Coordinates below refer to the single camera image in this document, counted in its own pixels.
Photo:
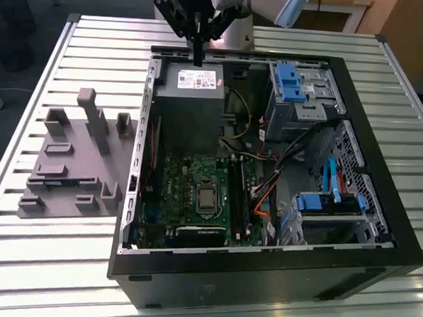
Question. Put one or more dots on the wooden desk white frame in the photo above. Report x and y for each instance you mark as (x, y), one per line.
(347, 0)

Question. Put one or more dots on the black RAM slot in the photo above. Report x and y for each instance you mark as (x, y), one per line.
(241, 192)
(232, 188)

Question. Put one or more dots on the wooden cabinet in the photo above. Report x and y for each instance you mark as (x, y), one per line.
(409, 30)

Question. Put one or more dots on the black open PC case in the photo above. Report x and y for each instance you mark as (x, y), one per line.
(226, 273)

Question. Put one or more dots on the black table corner cap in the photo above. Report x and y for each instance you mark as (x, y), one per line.
(73, 17)
(381, 37)

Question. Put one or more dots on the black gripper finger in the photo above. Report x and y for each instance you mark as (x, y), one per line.
(176, 21)
(218, 25)

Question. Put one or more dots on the grey metal drive cage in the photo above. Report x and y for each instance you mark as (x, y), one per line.
(313, 110)

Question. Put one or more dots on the silver CPU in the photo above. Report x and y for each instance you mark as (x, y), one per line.
(207, 198)

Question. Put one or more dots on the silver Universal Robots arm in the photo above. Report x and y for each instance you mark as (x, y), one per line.
(241, 32)

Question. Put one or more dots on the white main power connector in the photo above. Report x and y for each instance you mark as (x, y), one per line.
(254, 192)

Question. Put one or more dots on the grey metal disk bay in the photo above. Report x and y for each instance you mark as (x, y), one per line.
(332, 217)

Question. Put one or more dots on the green Dell motherboard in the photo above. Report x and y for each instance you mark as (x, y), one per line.
(177, 174)

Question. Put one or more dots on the grey parts rack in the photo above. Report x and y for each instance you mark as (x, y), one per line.
(91, 155)

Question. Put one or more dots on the grey power supply unit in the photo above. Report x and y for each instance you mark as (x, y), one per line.
(188, 122)

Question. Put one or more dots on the blue board connector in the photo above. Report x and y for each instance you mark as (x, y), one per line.
(152, 213)

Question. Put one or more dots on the white four-pin power socket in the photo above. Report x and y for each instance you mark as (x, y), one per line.
(185, 170)

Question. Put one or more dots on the hard disk in blue carrier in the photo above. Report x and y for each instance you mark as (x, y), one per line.
(310, 203)

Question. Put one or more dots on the blue plastic drive carrier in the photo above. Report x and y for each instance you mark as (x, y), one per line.
(290, 81)

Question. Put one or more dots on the black graphics card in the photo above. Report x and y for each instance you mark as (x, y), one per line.
(200, 237)

